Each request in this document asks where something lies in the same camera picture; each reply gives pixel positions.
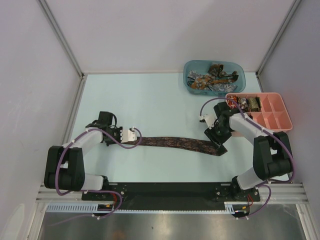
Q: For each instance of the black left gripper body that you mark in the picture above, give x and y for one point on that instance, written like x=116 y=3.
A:
x=115 y=133

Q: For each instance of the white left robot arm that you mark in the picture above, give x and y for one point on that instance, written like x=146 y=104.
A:
x=65 y=168

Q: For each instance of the blue plastic bin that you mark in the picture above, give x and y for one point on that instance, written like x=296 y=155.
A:
x=198 y=81

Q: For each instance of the brown patterned tie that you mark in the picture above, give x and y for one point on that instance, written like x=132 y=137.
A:
x=217 y=70

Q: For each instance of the dark brown paisley tie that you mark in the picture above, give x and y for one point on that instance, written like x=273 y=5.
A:
x=188 y=144

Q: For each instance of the orange patterned tie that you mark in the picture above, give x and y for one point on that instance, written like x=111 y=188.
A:
x=207 y=81

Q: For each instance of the silver grey patterned tie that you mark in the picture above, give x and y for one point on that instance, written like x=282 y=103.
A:
x=222 y=87

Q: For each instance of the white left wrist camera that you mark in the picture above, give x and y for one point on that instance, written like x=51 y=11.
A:
x=128 y=135

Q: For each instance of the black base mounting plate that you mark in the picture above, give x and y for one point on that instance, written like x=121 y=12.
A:
x=181 y=196

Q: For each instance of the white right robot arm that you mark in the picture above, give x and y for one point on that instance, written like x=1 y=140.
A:
x=272 y=155

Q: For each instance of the pink compartment organizer box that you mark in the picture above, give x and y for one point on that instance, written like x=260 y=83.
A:
x=273 y=113

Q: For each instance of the white slotted cable duct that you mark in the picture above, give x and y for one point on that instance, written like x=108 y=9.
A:
x=96 y=208

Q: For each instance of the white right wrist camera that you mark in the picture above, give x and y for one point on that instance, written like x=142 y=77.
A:
x=209 y=119

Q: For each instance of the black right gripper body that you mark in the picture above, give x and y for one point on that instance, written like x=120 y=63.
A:
x=218 y=133

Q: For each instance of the purple white rolled tie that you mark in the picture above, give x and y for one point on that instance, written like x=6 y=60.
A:
x=243 y=104

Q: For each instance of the green rolled tie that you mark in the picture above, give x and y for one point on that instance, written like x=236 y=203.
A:
x=254 y=104

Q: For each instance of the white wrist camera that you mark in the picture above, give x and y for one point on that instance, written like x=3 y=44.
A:
x=209 y=119
x=128 y=135

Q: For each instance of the aluminium frame rail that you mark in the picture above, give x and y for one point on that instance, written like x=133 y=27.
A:
x=291 y=193

